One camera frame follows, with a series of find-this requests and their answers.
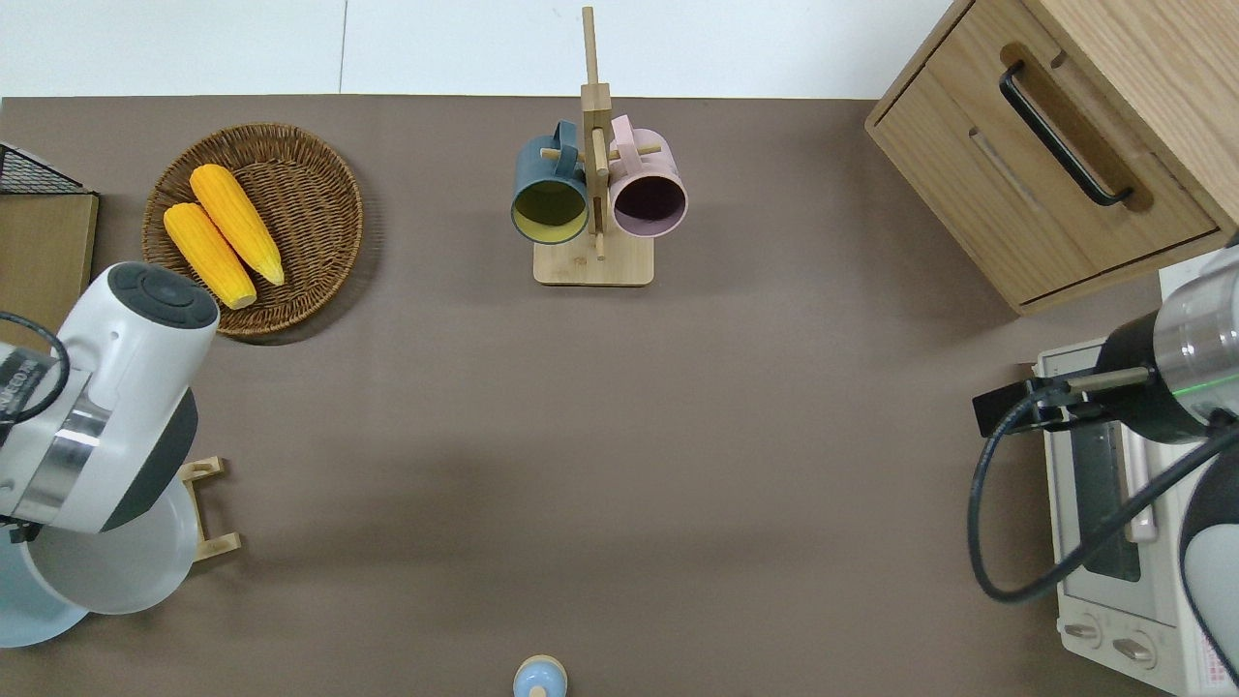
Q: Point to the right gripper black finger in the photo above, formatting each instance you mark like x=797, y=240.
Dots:
x=1057, y=414
x=1007, y=409

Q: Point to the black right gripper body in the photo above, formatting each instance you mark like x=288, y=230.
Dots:
x=1142, y=397

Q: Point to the gray round plate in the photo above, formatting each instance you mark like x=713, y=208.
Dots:
x=116, y=571

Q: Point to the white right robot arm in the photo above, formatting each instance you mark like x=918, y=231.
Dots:
x=1205, y=329

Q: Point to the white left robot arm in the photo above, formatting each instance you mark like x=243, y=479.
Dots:
x=126, y=329

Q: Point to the wooden plate rack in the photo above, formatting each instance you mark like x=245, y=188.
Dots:
x=218, y=545

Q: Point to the light blue plate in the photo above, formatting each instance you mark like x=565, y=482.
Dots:
x=29, y=620

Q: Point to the white toaster oven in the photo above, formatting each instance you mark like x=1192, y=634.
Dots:
x=1094, y=542

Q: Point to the white oven knob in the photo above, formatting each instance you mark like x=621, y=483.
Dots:
x=1082, y=631
x=1133, y=647

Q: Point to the wooden drawer cabinet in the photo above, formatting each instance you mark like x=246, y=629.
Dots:
x=1113, y=58

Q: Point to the brown table mat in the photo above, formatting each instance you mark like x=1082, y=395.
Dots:
x=619, y=436

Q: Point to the pink mug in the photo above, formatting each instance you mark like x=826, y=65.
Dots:
x=644, y=165

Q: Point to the wooden mug tree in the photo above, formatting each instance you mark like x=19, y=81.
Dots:
x=592, y=266

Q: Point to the dark blue mug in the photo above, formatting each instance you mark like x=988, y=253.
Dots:
x=542, y=169

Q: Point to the brown wicker basket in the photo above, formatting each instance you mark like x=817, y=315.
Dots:
x=310, y=194

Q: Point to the yellow corn cob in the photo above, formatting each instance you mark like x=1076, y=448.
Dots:
x=237, y=225
x=208, y=255

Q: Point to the wooden shelf board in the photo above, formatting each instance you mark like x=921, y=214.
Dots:
x=39, y=261

